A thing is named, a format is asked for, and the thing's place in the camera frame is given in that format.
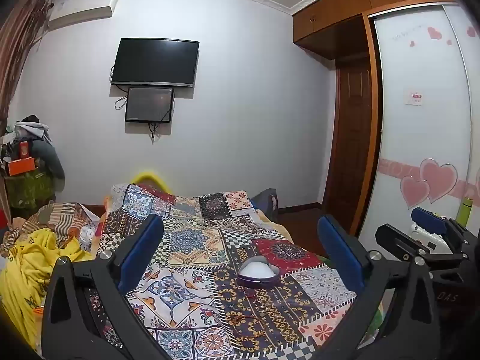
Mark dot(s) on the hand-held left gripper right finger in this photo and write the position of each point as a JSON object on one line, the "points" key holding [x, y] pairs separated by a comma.
{"points": [[337, 245]]}

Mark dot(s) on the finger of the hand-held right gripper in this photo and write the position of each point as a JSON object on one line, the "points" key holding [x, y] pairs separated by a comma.
{"points": [[397, 238], [427, 218]]}

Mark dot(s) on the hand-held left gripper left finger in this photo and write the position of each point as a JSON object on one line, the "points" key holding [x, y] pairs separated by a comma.
{"points": [[144, 245]]}

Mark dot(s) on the purple heart-shaped jewelry box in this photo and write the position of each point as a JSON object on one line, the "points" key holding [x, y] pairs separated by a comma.
{"points": [[258, 272]]}

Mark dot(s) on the green bottle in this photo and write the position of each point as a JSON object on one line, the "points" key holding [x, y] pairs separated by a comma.
{"points": [[463, 212]]}

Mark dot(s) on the yellow padded tube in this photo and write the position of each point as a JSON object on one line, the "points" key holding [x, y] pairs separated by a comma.
{"points": [[150, 178]]}

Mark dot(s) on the white heart-patterned sliding door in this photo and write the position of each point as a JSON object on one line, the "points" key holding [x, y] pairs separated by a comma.
{"points": [[420, 138]]}

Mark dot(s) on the dark blue bag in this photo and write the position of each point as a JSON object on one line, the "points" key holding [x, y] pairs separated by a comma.
{"points": [[267, 204]]}

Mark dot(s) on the colourful patchwork blanket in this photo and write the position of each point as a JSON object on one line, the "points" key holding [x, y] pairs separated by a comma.
{"points": [[232, 232]]}

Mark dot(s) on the brown striped cloth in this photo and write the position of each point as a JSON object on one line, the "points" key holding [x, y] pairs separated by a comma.
{"points": [[56, 215]]}

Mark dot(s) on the yellow printed cloth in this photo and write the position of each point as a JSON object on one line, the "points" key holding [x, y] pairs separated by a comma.
{"points": [[26, 266]]}

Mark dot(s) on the white paper door notice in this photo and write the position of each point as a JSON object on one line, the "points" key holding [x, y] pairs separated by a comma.
{"points": [[414, 98]]}

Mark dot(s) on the green patterned cloth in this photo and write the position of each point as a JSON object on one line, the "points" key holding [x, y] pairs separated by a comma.
{"points": [[30, 191]]}

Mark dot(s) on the grey hooded jacket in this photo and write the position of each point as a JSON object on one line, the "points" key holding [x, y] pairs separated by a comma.
{"points": [[41, 146]]}

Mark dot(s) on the flat orange box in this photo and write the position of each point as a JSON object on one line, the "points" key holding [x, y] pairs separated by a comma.
{"points": [[21, 167]]}

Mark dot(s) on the small upright orange box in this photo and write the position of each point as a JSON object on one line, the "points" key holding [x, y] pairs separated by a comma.
{"points": [[24, 150]]}

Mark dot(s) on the wooden overhead cabinet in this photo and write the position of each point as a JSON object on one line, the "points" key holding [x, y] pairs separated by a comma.
{"points": [[337, 15]]}

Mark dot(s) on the brown striped curtain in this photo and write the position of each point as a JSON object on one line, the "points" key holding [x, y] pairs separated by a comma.
{"points": [[20, 45]]}

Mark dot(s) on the wooden wardrobe frame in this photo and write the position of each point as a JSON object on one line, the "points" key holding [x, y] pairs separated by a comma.
{"points": [[352, 138]]}

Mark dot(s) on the small black wall monitor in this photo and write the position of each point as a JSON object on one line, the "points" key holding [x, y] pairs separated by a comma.
{"points": [[149, 104]]}

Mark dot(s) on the black wall television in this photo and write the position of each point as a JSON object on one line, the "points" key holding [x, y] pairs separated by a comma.
{"points": [[154, 61]]}

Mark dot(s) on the white wall air conditioner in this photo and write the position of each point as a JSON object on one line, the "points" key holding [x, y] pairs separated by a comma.
{"points": [[80, 9]]}

